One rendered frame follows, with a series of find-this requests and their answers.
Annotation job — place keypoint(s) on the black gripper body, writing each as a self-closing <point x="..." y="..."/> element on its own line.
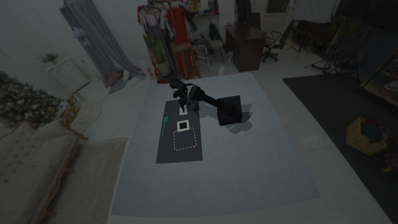
<point x="183" y="99"/>

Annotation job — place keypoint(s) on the dark grey mat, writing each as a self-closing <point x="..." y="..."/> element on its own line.
<point x="184" y="139"/>

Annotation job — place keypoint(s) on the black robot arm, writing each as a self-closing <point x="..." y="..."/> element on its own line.
<point x="199" y="95"/>

